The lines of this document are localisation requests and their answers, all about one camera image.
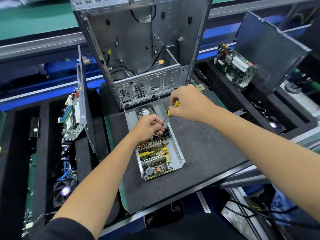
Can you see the power supply circuit board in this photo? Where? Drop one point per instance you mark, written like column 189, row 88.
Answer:
column 155, row 163

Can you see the person's left black shoe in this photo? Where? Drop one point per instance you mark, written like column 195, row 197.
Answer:
column 151, row 220

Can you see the silver metal computer case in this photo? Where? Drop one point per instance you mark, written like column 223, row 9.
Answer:
column 145, row 42

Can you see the person's left forearm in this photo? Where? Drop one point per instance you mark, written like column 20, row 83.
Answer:
column 95, row 187

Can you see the black foam tray with recess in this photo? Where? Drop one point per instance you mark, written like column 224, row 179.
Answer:
column 225, row 90

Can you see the person's left hand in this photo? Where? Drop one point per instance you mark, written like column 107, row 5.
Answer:
column 147, row 128

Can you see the small black metal bracket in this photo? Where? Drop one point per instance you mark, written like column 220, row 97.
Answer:
column 239, row 112

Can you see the small black rectangular component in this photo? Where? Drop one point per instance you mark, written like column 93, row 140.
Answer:
column 34, row 127

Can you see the person's black clothing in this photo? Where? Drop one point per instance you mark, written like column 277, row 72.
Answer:
column 180, row 231

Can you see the grey round metal part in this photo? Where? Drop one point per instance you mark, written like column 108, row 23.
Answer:
column 300, row 89

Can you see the green board with white parts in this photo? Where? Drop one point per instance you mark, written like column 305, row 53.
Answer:
column 236, row 65

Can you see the green conveyor belt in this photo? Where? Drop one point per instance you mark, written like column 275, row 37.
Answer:
column 35, row 22

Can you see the person's black shoe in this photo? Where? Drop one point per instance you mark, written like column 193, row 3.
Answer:
column 151, row 220
column 175, row 206

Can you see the large black metal panel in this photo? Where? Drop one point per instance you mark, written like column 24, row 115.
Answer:
column 272, row 50

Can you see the person's right hand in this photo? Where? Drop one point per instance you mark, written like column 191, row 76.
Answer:
column 192, row 103

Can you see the black foam work mat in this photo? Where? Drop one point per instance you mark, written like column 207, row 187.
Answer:
column 210, row 157

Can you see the small black lit fan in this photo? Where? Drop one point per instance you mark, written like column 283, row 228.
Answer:
column 273, row 125

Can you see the black cooler fan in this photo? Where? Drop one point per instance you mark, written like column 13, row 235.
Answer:
column 65, row 191

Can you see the silver power supply unit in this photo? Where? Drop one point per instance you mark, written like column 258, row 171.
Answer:
column 131, row 122

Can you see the person's right forearm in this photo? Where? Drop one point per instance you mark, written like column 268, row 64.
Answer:
column 265, row 152

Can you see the black foam tray with slots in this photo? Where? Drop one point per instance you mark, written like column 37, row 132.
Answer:
column 20, row 172

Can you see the small beige square chip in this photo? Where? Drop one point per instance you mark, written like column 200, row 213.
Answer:
column 200, row 87

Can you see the grey metal conveyor rail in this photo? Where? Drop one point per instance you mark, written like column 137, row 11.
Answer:
column 35, row 47

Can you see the person's right black shoe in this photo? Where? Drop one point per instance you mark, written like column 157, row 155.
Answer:
column 175, row 206

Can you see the dark grey case side panel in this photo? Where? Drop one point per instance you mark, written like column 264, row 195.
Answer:
column 86, row 102

